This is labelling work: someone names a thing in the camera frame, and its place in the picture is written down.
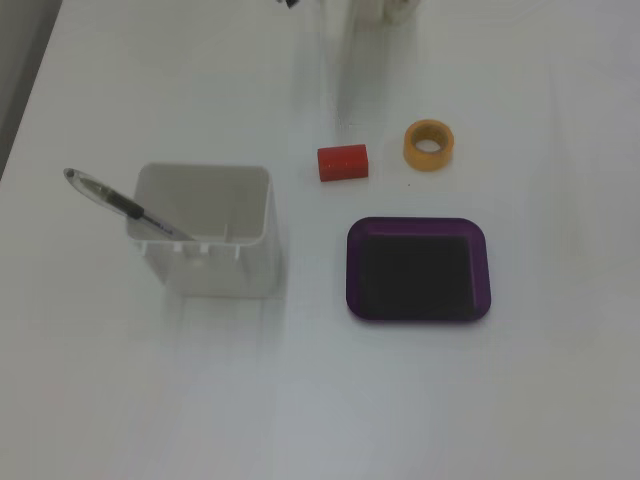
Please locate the yellow tape roll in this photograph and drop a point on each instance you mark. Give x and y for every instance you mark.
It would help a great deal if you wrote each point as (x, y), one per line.
(417, 161)

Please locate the red rectangular block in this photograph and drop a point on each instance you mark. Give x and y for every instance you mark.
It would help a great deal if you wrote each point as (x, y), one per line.
(342, 162)

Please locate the purple metal tray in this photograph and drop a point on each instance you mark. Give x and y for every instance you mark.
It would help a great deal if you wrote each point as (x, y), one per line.
(415, 270)

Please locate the white plastic pen holder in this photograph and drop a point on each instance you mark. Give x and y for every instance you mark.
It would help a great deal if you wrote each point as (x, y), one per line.
(220, 275)

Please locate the clear black ballpoint pen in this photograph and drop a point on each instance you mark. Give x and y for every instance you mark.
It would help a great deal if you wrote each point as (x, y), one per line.
(125, 205)

